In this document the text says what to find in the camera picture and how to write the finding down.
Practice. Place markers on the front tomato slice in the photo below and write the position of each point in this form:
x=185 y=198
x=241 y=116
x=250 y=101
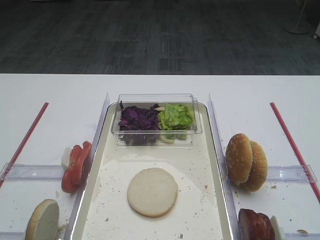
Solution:
x=70 y=183

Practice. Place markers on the tomato slice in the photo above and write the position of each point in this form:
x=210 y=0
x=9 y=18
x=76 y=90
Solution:
x=70 y=183
x=78 y=158

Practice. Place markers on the left red strip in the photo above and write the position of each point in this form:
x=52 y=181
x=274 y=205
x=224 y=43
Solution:
x=25 y=142

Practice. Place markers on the white patty support block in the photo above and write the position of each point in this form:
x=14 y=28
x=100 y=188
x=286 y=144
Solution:
x=278 y=231

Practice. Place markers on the right long clear divider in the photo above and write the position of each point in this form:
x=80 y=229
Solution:
x=233 y=231

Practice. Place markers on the white left tomato support block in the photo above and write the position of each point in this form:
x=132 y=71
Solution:
x=65 y=159

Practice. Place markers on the right upper clear crossbar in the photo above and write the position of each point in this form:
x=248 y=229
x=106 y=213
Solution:
x=293 y=173

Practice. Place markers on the sesame bun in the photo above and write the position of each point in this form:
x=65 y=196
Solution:
x=259 y=169
x=239 y=158

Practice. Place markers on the clear plastic salad box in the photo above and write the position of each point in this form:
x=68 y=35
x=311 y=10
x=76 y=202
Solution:
x=146 y=101

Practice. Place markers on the red strip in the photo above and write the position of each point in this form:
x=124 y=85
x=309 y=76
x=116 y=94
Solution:
x=25 y=142
x=292 y=145

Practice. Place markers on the right red strip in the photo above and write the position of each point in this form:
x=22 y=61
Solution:
x=292 y=145

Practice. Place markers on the brown meat patty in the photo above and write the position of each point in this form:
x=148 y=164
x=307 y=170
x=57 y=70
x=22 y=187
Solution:
x=255 y=226

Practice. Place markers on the upright bun half left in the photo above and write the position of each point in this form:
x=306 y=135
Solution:
x=44 y=221

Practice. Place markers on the front sesame bun top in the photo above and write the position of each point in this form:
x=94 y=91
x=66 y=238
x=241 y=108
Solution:
x=239 y=158

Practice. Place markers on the long clear divider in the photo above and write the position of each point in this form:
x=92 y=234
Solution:
x=233 y=231
x=77 y=219

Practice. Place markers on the green lettuce in box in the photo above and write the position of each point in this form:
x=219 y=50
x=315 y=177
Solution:
x=174 y=118

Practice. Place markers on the white floor stand base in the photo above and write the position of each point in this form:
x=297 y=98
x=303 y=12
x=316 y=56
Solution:
x=298 y=28

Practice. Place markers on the clear crossbar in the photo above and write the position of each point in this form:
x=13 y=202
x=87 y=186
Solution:
x=28 y=172
x=293 y=173

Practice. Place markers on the bun bottom on tray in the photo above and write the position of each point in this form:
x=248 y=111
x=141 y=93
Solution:
x=152 y=192

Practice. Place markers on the left upper clear crossbar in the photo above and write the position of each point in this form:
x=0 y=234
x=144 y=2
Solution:
x=28 y=172

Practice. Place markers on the purple cabbage shreds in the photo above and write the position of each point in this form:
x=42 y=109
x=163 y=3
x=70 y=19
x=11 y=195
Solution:
x=134 y=118

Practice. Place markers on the rear tomato slice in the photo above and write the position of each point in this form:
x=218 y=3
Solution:
x=78 y=158

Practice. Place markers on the left long clear divider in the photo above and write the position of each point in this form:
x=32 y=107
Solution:
x=77 y=219

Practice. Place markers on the white metal tray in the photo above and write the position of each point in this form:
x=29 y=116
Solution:
x=198 y=213

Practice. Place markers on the rear sesame bun top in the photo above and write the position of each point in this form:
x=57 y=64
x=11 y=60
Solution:
x=259 y=169

